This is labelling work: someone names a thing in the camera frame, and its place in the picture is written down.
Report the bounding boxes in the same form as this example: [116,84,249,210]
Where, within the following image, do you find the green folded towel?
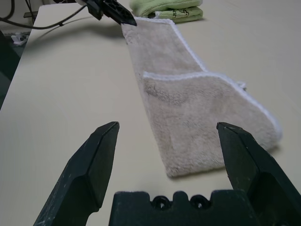
[130,0,204,24]

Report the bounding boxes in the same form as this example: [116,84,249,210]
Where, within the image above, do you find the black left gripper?
[87,0,138,25]

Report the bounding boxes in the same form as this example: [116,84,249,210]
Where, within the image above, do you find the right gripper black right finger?
[216,121,301,226]

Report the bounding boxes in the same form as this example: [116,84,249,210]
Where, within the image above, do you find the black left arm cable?
[0,0,99,30]

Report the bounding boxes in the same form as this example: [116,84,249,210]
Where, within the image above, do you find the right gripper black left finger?
[32,121,120,226]

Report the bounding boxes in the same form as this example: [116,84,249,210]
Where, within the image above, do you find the beige towel white trim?
[121,16,284,178]

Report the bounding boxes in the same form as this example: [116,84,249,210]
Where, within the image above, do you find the small white plastic object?
[10,32,31,46]

